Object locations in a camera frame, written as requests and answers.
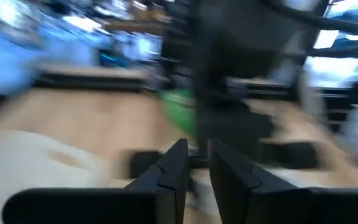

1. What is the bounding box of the white plastic bin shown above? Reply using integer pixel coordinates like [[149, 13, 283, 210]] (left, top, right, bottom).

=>
[[0, 129, 130, 224]]

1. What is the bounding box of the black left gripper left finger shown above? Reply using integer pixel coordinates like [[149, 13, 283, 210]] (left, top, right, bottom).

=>
[[1, 138, 189, 224]]

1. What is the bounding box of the green plastic basket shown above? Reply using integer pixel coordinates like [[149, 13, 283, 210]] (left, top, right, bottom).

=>
[[158, 88, 198, 136]]

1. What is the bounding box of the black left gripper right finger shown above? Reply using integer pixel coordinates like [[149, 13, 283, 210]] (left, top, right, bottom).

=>
[[208, 138, 358, 224]]

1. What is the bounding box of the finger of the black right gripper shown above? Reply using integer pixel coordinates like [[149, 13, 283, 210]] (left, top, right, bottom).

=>
[[258, 141, 320, 169], [129, 150, 165, 179]]

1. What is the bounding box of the square alcohol pad packet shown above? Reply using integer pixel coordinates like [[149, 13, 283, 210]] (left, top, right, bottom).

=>
[[183, 169, 220, 218]]

